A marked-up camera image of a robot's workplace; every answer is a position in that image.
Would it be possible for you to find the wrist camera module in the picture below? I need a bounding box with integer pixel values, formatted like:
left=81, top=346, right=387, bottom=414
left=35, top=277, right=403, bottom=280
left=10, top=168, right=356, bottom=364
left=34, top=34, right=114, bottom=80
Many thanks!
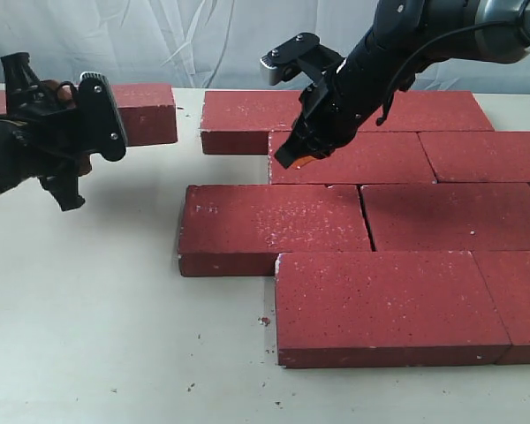
left=76, top=72, right=128, bottom=162
left=260, top=32, right=320, bottom=86

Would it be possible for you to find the white fabric backdrop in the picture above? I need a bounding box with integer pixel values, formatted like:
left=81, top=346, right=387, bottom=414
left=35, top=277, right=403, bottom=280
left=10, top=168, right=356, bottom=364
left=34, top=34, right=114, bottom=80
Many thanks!
left=0, top=0, right=530, bottom=95

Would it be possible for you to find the small red brick top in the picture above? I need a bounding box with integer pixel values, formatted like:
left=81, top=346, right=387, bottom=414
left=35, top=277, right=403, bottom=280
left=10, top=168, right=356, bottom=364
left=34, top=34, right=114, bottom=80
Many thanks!
left=0, top=83, right=178, bottom=147

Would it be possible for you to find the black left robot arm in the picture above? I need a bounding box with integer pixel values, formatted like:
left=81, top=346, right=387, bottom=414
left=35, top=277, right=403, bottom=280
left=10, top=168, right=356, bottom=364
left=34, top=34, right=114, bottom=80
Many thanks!
left=0, top=52, right=92, bottom=211

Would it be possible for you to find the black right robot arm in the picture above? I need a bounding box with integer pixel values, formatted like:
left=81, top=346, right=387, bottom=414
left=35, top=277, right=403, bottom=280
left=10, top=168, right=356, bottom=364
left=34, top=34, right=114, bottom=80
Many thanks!
left=261, top=0, right=530, bottom=169

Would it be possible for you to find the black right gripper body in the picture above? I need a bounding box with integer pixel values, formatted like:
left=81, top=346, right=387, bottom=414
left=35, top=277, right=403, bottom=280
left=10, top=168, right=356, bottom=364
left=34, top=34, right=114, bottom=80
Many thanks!
left=291, top=37, right=413, bottom=155

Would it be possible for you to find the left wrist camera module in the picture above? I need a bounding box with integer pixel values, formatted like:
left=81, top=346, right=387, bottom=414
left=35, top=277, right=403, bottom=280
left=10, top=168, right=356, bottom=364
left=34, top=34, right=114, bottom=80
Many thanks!
left=76, top=72, right=128, bottom=162

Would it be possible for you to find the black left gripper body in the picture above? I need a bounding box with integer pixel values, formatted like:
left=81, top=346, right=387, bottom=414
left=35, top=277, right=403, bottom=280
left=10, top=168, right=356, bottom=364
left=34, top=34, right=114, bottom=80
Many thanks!
left=4, top=79, right=94, bottom=186

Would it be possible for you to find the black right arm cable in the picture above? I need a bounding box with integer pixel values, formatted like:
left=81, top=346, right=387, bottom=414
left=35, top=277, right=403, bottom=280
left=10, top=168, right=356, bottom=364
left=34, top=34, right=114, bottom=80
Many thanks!
left=375, top=19, right=522, bottom=127

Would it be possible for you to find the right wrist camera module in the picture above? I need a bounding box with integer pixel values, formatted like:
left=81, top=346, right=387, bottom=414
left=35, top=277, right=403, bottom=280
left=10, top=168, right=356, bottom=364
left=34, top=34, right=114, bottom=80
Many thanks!
left=260, top=32, right=320, bottom=86

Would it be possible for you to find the red brick front large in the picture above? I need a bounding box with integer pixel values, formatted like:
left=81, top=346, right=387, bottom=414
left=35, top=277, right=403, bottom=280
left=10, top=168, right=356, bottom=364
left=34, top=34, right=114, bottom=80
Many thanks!
left=275, top=251, right=511, bottom=368

